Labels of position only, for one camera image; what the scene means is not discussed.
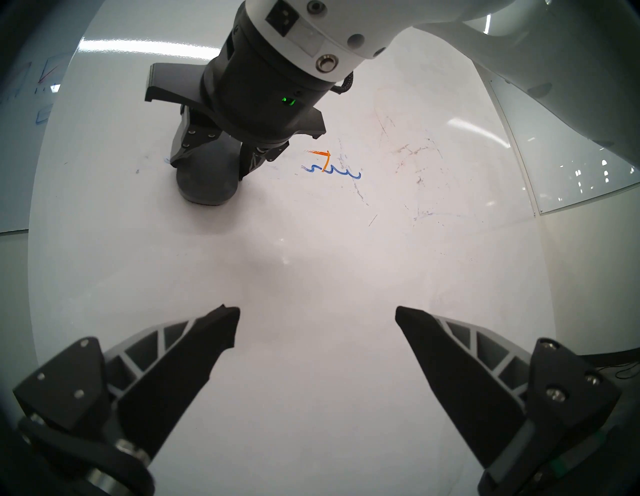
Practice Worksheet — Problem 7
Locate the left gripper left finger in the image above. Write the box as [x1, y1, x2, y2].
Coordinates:
[12, 305, 241, 496]

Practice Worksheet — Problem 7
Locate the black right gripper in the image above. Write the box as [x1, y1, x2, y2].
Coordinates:
[144, 10, 332, 182]

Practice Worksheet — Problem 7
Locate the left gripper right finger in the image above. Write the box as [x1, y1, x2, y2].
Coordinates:
[395, 306, 622, 496]

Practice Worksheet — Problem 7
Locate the grey whiteboard eraser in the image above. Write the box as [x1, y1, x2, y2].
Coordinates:
[175, 136, 242, 207]

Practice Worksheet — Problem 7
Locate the large white freestanding whiteboard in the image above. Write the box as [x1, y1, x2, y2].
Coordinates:
[27, 0, 558, 496]

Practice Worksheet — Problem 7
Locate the black wall baseboard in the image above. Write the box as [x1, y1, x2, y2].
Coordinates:
[580, 347, 640, 368]

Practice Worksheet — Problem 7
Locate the thin black floor cable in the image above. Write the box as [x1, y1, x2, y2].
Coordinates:
[600, 362, 640, 383]

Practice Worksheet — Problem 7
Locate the wall glass board with graphs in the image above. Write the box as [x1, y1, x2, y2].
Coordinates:
[0, 30, 83, 236]

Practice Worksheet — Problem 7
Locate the blank wall glass board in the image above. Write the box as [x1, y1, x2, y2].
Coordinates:
[487, 75, 640, 216]

